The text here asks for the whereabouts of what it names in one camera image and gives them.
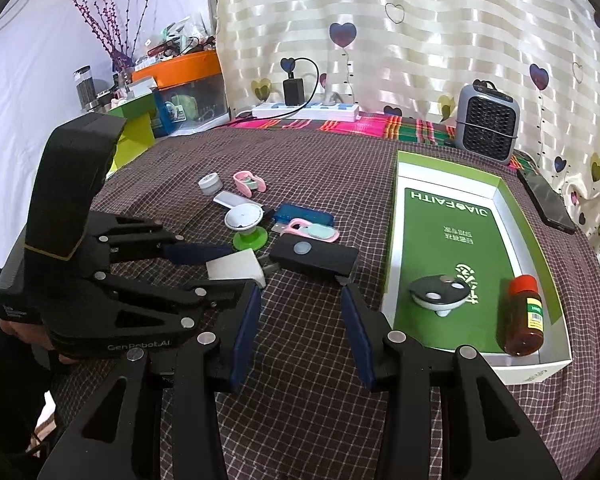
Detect brown bottle red cap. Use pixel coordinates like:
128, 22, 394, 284
504, 274, 544, 356

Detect black white round gadget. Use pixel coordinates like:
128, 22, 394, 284
408, 274, 470, 318

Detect small white round jar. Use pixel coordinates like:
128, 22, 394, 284
198, 172, 223, 196

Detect black rectangular device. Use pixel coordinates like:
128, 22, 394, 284
268, 234, 360, 280

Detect white disc green base stand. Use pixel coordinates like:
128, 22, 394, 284
224, 204, 268, 252

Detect person's left hand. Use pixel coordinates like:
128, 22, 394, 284
0, 318, 55, 356

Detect pink clip with teal pad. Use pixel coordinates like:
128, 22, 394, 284
283, 218, 340, 243

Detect blue card reader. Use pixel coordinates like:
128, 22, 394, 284
273, 203, 335, 226

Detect silver usb device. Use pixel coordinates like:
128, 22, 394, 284
213, 190, 274, 216

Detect orange lid storage bin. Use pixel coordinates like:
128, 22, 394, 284
132, 50, 230, 138

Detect green white cardboard box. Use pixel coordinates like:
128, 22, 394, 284
381, 152, 572, 385

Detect white cube charger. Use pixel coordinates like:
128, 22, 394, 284
206, 249, 266, 288

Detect black charger cable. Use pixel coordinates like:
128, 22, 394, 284
232, 56, 322, 124

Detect purple flower branches vase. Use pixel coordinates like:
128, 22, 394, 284
70, 0, 150, 88

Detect heart patterned curtain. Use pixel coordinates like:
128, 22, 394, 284
218, 0, 600, 262

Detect green yellow box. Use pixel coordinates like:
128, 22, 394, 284
108, 93, 156, 174

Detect black power adapter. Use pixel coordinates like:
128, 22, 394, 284
283, 72, 306, 106

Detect white power strip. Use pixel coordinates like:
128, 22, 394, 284
251, 102, 361, 122

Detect grey portable heater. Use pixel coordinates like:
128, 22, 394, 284
455, 79, 520, 165

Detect colourful plaid blanket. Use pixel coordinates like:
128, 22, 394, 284
229, 112, 537, 174

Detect brown checkered bedsheet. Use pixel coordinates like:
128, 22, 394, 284
94, 128, 600, 479

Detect black smartphone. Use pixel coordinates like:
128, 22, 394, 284
517, 168, 576, 234

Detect pink nail clipper case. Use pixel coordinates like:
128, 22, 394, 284
233, 170, 266, 198

